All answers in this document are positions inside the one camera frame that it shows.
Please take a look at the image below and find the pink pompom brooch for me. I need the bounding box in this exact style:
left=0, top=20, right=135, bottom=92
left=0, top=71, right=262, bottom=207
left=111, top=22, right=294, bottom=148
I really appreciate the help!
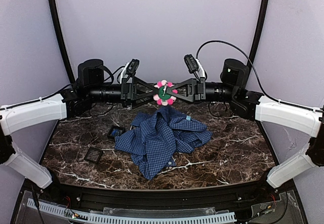
left=153, top=80, right=176, bottom=106

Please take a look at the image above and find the blue checked shirt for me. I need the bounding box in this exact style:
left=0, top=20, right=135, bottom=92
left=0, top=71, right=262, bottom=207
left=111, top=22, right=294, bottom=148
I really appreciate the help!
left=115, top=106, right=212, bottom=180

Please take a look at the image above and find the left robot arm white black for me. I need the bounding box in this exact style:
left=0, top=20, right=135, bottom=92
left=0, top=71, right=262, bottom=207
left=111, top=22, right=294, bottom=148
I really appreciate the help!
left=1, top=59, right=158, bottom=189

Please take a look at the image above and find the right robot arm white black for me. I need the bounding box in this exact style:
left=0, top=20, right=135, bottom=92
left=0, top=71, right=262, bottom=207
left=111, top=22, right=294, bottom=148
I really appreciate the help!
left=161, top=55, right=323, bottom=189

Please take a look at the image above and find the black square box base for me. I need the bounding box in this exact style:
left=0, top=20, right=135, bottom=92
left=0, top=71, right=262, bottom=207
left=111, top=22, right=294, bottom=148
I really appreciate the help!
left=107, top=125, right=126, bottom=140

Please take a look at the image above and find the black square box lid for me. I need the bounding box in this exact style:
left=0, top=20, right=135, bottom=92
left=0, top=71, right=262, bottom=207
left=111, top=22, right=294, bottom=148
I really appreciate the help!
left=84, top=147, right=103, bottom=164

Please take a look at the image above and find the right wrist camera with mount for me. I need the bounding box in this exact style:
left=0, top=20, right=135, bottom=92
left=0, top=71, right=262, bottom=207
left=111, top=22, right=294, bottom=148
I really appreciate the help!
left=184, top=54, right=207, bottom=80

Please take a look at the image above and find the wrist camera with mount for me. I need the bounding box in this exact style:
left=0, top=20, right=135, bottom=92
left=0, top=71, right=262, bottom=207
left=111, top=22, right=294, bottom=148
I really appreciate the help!
left=184, top=54, right=207, bottom=80
left=118, top=59, right=140, bottom=84

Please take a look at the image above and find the left camera black cable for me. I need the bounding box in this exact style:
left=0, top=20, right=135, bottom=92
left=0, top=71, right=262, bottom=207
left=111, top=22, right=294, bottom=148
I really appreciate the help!
left=0, top=65, right=127, bottom=110

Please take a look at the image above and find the camera black cable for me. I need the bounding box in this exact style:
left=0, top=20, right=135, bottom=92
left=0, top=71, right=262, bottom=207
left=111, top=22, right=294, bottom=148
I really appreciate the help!
left=196, top=40, right=319, bottom=113
left=0, top=65, right=127, bottom=110

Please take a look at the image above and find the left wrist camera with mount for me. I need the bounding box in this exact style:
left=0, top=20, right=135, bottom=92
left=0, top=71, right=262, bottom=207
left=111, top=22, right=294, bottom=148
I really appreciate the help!
left=118, top=59, right=140, bottom=84

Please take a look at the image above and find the right camera black cable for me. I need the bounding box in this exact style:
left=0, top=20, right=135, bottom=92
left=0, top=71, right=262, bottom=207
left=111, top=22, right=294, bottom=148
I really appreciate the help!
left=196, top=40, right=319, bottom=113

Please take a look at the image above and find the black front aluminium rail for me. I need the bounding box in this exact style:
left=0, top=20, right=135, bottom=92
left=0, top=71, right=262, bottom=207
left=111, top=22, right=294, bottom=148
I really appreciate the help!
left=61, top=181, right=257, bottom=210

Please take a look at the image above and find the right black frame post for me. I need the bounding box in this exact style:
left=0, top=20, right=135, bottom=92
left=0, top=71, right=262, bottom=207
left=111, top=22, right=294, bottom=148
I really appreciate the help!
left=241, top=0, right=272, bottom=83

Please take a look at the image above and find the black frame post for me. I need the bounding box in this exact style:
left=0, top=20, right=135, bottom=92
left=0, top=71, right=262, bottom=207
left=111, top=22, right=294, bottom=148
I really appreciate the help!
left=48, top=0, right=75, bottom=84
left=241, top=0, right=272, bottom=83

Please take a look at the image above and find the white slotted cable duct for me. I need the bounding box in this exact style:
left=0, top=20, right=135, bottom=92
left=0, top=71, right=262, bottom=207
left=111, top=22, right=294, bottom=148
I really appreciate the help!
left=39, top=202, right=237, bottom=223

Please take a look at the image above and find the left black frame post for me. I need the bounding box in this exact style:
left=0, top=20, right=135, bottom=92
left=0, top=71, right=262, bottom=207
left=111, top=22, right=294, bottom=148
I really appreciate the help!
left=48, top=0, right=75, bottom=84

